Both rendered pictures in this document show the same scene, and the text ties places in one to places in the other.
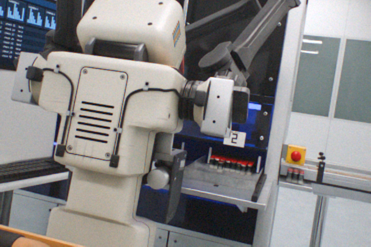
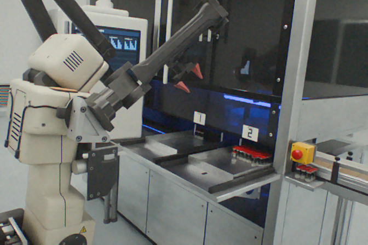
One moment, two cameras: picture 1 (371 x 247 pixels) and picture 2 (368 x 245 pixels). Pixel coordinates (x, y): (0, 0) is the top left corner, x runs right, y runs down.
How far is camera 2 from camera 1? 0.78 m
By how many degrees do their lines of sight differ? 33
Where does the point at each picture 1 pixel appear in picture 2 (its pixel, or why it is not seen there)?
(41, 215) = (142, 175)
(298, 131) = not seen: outside the picture
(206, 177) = (201, 165)
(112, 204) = (37, 181)
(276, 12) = (188, 28)
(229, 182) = (216, 171)
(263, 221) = (272, 210)
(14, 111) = not seen: hidden behind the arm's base
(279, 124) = (285, 122)
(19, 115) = not seen: hidden behind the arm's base
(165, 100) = (36, 114)
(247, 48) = (145, 65)
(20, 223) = (133, 178)
